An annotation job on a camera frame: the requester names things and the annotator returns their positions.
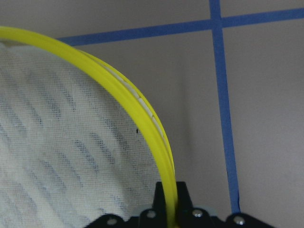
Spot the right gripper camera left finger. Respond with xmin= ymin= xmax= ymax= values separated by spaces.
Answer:
xmin=87 ymin=182 xmax=167 ymax=228

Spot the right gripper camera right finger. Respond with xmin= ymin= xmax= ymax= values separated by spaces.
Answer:
xmin=176 ymin=181 xmax=271 ymax=228

